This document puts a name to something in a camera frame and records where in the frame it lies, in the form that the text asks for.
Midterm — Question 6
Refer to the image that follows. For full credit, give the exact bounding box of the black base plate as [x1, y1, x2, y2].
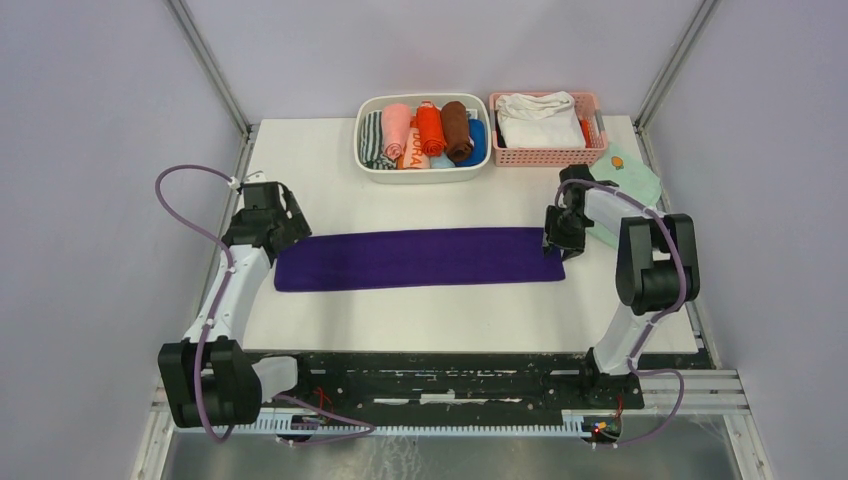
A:
[287, 351, 646, 414]

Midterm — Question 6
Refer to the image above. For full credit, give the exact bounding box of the purple towel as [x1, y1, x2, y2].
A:
[273, 227, 566, 293]

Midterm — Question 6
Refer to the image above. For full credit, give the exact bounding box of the light blue rolled towel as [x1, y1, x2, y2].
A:
[429, 154, 455, 169]

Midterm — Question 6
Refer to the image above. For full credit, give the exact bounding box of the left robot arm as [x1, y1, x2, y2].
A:
[157, 182, 315, 433]

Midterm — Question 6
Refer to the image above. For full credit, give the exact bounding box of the aluminium frame post left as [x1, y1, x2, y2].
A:
[164, 0, 251, 136]

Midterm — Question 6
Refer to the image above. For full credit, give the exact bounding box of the aluminium frame post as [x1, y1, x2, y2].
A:
[164, 0, 251, 136]
[633, 0, 721, 135]

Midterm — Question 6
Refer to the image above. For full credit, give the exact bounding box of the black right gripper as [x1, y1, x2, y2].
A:
[540, 205, 590, 262]

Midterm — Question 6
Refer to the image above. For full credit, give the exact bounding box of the green white striped rolled towel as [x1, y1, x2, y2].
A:
[358, 110, 396, 171]

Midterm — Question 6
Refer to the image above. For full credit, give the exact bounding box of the aluminium frame post right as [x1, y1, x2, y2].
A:
[633, 0, 721, 135]

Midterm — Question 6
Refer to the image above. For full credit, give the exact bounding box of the red orange rolled towel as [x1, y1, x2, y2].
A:
[415, 101, 446, 157]

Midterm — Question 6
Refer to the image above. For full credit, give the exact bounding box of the white plastic tub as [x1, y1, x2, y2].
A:
[353, 92, 493, 185]

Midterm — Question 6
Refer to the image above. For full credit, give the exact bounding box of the orange white lettered rolled towel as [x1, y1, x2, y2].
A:
[396, 119, 431, 170]

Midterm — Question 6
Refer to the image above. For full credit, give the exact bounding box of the aluminium rail front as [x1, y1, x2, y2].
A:
[150, 368, 751, 439]

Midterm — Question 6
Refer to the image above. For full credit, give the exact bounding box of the white cloth in basket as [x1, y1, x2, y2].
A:
[495, 91, 586, 149]

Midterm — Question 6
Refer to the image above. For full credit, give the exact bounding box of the dark blue rolled towel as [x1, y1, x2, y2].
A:
[455, 119, 488, 168]

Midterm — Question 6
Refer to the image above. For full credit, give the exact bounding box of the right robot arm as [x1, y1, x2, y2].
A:
[542, 165, 700, 408]

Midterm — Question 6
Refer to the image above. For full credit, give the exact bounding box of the pink plastic basket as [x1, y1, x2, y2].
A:
[489, 91, 609, 167]

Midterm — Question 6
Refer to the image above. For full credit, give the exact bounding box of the mint green cartoon towel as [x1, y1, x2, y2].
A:
[590, 143, 662, 207]

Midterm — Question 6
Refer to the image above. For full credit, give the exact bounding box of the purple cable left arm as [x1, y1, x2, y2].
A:
[154, 164, 378, 446]

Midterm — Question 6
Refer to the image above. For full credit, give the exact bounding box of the brown rolled towel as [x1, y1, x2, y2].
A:
[440, 101, 473, 164]

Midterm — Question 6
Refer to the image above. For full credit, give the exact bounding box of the pink towel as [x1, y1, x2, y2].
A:
[381, 103, 412, 160]

